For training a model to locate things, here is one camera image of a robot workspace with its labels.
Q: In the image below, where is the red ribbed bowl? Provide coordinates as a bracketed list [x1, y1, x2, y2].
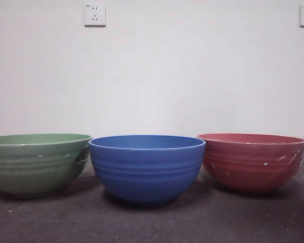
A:
[196, 133, 304, 195]

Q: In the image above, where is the green ribbed bowl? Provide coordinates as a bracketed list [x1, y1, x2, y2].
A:
[0, 133, 93, 199]

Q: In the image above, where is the blue ribbed bowl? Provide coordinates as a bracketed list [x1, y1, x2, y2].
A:
[88, 134, 207, 206]

